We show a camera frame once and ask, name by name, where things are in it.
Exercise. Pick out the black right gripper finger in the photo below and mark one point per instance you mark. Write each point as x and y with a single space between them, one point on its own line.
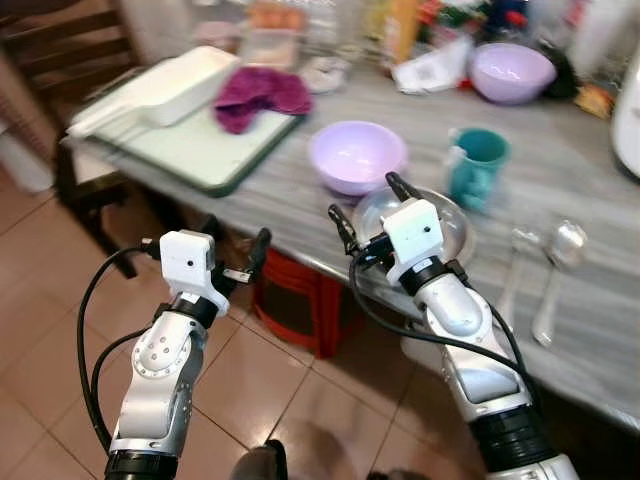
343 228
402 189

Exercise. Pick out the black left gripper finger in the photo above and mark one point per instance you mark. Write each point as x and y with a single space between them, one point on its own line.
212 227
260 255

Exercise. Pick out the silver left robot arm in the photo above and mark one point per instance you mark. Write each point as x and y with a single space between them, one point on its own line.
160 370

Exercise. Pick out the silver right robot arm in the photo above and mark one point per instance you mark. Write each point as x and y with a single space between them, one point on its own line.
455 305

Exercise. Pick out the lilac plastic bowl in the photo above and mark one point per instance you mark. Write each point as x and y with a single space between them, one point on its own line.
510 72
355 155

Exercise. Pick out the red plastic stool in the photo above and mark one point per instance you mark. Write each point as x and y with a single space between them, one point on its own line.
300 310

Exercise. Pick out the teal mug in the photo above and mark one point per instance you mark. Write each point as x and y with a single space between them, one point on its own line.
480 170

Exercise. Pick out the white paper with QR code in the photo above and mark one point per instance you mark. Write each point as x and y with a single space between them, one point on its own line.
430 70

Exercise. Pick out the magenta cloth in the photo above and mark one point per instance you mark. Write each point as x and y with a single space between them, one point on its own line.
255 95

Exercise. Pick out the small glass dish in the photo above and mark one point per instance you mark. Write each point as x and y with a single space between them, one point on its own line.
325 73

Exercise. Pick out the silver metal fork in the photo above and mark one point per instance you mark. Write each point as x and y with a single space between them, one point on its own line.
512 290

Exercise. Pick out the white rectangular dish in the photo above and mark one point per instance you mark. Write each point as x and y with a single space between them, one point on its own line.
180 85

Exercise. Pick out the yellow box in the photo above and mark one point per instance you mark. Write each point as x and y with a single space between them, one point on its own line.
402 28

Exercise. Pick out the silver metal spoon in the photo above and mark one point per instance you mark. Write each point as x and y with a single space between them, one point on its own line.
568 243

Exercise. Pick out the dark robot left leg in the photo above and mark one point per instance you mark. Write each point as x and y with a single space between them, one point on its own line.
262 462

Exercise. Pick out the clear plastic food container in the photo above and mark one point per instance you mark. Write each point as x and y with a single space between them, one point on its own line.
270 45

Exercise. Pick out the black angular object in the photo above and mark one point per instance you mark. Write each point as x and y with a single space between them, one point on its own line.
565 80

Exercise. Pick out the orange packet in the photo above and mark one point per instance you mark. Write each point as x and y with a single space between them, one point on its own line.
593 100

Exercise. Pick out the dark wooden chair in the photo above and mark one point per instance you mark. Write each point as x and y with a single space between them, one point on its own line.
60 40

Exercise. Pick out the white plastic container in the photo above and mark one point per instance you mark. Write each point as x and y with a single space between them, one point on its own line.
603 35

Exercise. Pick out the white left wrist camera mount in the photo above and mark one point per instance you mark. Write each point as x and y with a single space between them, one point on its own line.
188 262

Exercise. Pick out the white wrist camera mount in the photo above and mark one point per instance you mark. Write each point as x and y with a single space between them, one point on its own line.
188 262
415 235

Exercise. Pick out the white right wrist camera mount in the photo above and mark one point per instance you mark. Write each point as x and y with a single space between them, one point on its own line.
415 235

